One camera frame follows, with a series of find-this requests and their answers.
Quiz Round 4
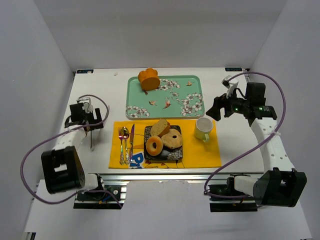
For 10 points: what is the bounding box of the speckled raisin bagel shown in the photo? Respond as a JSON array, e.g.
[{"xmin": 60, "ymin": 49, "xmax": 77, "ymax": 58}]
[{"xmin": 161, "ymin": 128, "xmax": 183, "ymax": 149}]

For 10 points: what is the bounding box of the brown bread slice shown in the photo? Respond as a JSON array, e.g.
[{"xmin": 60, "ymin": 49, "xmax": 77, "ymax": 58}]
[{"xmin": 150, "ymin": 119, "xmax": 171, "ymax": 138}]

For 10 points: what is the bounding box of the golden plain bagel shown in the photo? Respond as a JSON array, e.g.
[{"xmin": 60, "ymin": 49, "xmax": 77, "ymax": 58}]
[{"xmin": 145, "ymin": 135, "xmax": 164, "ymax": 157}]

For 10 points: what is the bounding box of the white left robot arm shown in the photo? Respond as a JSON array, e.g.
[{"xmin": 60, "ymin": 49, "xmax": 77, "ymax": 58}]
[{"xmin": 41, "ymin": 94, "xmax": 222, "ymax": 195}]

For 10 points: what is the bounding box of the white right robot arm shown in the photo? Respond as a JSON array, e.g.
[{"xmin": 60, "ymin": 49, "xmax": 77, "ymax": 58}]
[{"xmin": 206, "ymin": 82, "xmax": 307, "ymax": 208}]

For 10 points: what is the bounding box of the white and green mug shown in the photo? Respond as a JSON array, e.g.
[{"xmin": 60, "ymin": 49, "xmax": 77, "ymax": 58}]
[{"xmin": 194, "ymin": 117, "xmax": 214, "ymax": 143}]

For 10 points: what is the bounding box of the iridescent fork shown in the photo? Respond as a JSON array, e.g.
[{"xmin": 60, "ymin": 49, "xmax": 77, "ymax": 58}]
[{"xmin": 118, "ymin": 127, "xmax": 125, "ymax": 165}]

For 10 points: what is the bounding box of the iridescent spoon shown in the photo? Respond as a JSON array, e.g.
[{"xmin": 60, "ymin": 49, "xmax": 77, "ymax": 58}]
[{"xmin": 123, "ymin": 126, "xmax": 130, "ymax": 165}]

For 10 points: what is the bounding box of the blue label right corner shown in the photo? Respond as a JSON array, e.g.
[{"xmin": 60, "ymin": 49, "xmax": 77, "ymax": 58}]
[{"xmin": 224, "ymin": 67, "xmax": 243, "ymax": 72}]

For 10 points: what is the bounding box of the blue label corner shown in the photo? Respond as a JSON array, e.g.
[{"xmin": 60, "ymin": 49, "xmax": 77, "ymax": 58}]
[
  {"xmin": 224, "ymin": 67, "xmax": 243, "ymax": 72},
  {"xmin": 76, "ymin": 69, "xmax": 94, "ymax": 74}
]

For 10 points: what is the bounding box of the mint floral serving tray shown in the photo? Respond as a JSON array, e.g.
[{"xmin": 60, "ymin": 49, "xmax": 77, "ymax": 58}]
[{"xmin": 125, "ymin": 75, "xmax": 205, "ymax": 120}]

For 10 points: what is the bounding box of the iridescent table knife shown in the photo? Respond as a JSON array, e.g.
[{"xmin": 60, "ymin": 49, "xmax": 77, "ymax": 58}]
[{"xmin": 129, "ymin": 124, "xmax": 135, "ymax": 162}]

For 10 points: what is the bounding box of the yellow printed placemat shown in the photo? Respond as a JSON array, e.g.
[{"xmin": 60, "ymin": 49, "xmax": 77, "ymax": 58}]
[{"xmin": 108, "ymin": 119, "xmax": 222, "ymax": 170}]

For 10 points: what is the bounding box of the blue label left corner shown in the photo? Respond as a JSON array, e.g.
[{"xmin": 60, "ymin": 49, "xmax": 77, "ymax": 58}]
[{"xmin": 76, "ymin": 69, "xmax": 94, "ymax": 74}]

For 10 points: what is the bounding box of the black floral square plate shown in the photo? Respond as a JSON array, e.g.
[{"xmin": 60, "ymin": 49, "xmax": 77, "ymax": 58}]
[{"xmin": 143, "ymin": 125, "xmax": 183, "ymax": 161}]

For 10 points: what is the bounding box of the orange brioche loaf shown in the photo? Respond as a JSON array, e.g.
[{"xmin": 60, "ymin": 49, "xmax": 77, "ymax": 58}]
[{"xmin": 138, "ymin": 68, "xmax": 161, "ymax": 91}]

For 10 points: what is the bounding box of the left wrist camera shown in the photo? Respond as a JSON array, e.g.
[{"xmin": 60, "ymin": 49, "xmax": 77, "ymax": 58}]
[{"xmin": 77, "ymin": 97, "xmax": 94, "ymax": 114}]

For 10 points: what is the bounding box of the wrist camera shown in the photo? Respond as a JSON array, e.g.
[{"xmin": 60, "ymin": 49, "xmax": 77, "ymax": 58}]
[
  {"xmin": 77, "ymin": 97, "xmax": 94, "ymax": 114},
  {"xmin": 221, "ymin": 75, "xmax": 239, "ymax": 99}
]

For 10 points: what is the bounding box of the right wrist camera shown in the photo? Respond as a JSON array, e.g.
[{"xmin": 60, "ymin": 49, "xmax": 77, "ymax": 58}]
[{"xmin": 221, "ymin": 75, "xmax": 239, "ymax": 99}]

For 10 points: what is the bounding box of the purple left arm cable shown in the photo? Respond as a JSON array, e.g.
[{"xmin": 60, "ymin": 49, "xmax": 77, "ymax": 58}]
[{"xmin": 19, "ymin": 94, "xmax": 123, "ymax": 210}]

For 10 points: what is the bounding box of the aluminium table edge rail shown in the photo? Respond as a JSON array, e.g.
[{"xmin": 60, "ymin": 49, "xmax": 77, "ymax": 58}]
[{"xmin": 87, "ymin": 172, "xmax": 263, "ymax": 183}]

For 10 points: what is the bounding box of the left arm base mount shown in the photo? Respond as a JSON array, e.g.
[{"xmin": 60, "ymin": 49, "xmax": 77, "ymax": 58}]
[{"xmin": 73, "ymin": 180, "xmax": 129, "ymax": 210}]

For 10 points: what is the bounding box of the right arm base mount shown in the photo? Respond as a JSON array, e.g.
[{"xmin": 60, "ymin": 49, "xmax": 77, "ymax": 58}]
[{"xmin": 208, "ymin": 174, "xmax": 259, "ymax": 213}]

